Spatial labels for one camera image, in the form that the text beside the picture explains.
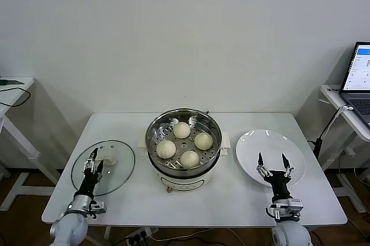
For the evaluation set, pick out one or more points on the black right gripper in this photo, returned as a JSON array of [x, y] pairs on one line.
[[279, 182]]

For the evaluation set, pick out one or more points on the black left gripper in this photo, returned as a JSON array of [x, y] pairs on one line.
[[89, 184]]

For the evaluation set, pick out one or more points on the round glass pot lid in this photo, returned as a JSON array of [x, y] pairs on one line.
[[121, 159]]

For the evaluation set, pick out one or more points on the white steamed baozi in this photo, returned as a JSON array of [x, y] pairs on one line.
[[190, 159], [166, 149], [182, 130], [203, 141]]

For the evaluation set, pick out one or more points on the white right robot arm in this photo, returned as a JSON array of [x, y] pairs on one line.
[[289, 234]]

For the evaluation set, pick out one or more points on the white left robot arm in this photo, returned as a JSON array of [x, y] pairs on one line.
[[72, 225]]

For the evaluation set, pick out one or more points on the perforated steel steamer basket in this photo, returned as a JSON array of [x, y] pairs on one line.
[[153, 136]]

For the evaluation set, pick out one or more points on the white round plate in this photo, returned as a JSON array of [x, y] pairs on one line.
[[271, 145]]

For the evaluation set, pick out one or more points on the white power adapter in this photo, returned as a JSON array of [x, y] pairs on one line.
[[350, 152]]

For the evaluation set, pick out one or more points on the white floor power strip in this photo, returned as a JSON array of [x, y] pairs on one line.
[[138, 234]]

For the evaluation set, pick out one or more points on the white electric cooking pot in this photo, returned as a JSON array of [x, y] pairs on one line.
[[185, 182]]

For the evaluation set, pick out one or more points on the white side table with laptop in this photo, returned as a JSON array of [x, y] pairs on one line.
[[332, 98]]

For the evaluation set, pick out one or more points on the white usb plug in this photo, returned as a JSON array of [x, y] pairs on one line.
[[346, 108]]

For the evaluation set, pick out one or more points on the flat green black device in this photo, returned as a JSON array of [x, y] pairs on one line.
[[8, 81]]

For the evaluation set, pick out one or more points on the open grey laptop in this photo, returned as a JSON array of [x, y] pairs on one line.
[[357, 78]]

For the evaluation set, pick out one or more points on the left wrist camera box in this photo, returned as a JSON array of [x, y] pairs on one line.
[[99, 207]]

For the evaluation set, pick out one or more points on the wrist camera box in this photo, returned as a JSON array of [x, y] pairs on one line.
[[99, 207], [296, 208]]

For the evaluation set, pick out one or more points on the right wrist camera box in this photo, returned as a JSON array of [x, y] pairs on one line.
[[296, 208]]

